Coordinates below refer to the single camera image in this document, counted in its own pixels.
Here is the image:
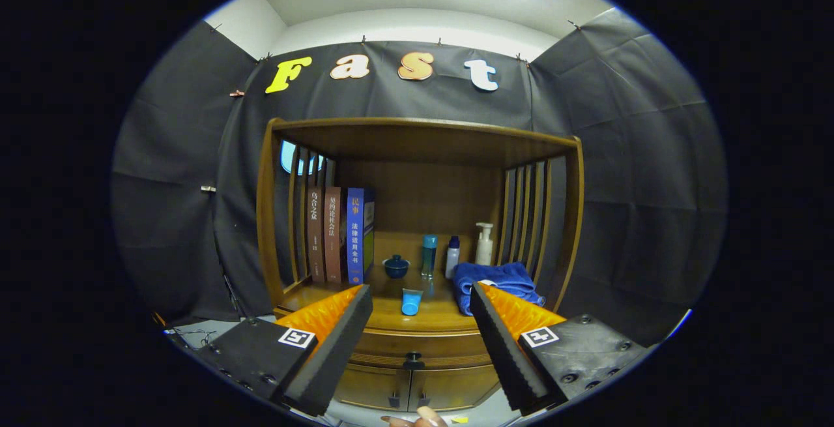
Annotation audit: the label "wooden cabinet door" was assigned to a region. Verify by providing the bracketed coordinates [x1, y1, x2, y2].
[332, 365, 412, 411]
[409, 365, 501, 411]

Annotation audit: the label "dark brown book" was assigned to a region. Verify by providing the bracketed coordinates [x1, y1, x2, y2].
[306, 186, 325, 283]

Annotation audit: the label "thin floor cables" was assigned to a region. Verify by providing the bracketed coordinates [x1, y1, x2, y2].
[166, 328, 216, 343]

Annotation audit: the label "wooden countertop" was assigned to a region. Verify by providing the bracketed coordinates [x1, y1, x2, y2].
[274, 271, 554, 335]

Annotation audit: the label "teal transparent bottle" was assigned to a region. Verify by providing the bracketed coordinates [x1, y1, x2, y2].
[422, 235, 439, 277]

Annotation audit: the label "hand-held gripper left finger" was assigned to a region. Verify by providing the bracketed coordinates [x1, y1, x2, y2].
[195, 284, 373, 417]

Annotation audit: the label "reddish brown book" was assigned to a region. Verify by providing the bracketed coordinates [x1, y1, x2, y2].
[323, 186, 343, 284]

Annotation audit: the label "white pump bottle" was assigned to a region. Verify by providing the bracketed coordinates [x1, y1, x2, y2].
[474, 222, 494, 266]

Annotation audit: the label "folded blue towel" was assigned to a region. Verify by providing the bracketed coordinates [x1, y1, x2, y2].
[453, 261, 545, 316]

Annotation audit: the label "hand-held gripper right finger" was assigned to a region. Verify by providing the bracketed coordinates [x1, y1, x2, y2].
[469, 282, 652, 416]

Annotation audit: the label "thick blue book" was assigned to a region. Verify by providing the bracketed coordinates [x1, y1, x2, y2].
[345, 187, 376, 286]

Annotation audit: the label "light blue tube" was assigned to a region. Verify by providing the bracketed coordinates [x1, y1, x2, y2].
[400, 287, 424, 317]

